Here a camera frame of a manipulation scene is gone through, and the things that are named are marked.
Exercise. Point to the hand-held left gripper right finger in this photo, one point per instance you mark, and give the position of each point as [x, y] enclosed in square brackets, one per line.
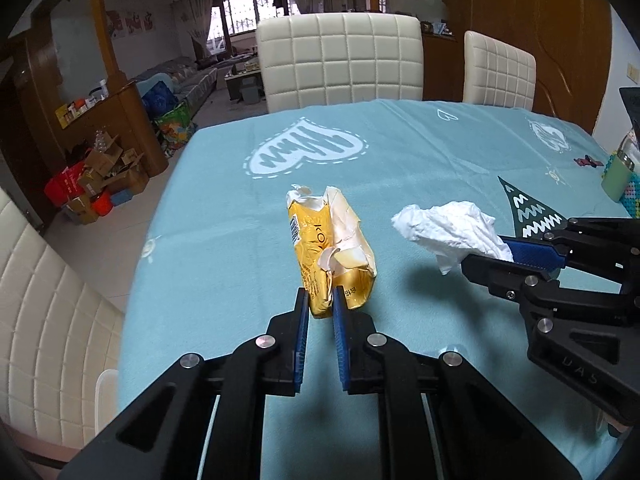
[340, 345]

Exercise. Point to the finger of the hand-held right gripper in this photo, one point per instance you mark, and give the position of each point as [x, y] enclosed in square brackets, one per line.
[500, 277]
[535, 255]

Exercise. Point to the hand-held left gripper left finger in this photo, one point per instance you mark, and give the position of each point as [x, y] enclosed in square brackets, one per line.
[301, 345]

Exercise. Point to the white paper tissue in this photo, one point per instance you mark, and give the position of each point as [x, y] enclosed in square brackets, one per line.
[450, 230]

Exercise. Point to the yellow snack wrapper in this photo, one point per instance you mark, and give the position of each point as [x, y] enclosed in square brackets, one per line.
[310, 245]

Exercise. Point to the dark hair clip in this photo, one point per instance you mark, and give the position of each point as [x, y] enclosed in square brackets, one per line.
[587, 161]

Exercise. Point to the green thermos cup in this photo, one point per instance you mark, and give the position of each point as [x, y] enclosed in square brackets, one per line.
[617, 180]

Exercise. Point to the beaded tissue box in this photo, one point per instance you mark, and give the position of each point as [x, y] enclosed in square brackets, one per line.
[632, 197]

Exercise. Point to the white quilted chair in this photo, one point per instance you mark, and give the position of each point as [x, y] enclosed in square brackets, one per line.
[500, 72]
[340, 60]
[45, 310]

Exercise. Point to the white plastic container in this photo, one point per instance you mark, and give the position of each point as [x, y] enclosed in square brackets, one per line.
[107, 402]

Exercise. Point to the wooden sideboard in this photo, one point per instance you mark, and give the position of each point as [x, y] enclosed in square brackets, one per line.
[442, 65]

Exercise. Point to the wooden door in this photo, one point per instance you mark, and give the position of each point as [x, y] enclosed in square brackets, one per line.
[530, 35]

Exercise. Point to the red bucket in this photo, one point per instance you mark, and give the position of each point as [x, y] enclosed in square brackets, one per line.
[102, 206]

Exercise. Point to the colourful shopping bag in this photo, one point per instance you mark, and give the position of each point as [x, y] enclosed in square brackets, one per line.
[175, 127]

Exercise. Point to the small grey bin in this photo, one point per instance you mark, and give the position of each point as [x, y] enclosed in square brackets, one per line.
[251, 94]

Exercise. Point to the pile of cardboard boxes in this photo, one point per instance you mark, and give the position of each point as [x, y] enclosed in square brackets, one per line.
[110, 170]

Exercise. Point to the wooden partition cabinet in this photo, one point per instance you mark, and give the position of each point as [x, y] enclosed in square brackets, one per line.
[130, 130]

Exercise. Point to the coffee table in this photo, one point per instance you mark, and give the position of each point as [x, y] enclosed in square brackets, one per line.
[240, 75]

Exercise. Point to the blue bag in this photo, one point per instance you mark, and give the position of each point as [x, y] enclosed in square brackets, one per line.
[159, 97]

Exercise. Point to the grey sofa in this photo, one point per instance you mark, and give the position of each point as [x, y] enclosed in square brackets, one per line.
[185, 80]

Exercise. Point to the barred window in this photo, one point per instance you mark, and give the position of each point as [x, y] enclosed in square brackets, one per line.
[247, 15]

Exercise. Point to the wall light switch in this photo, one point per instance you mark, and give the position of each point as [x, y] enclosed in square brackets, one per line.
[632, 74]

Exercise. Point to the row of wall pictures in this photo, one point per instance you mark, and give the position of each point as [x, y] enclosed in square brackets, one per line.
[129, 22]

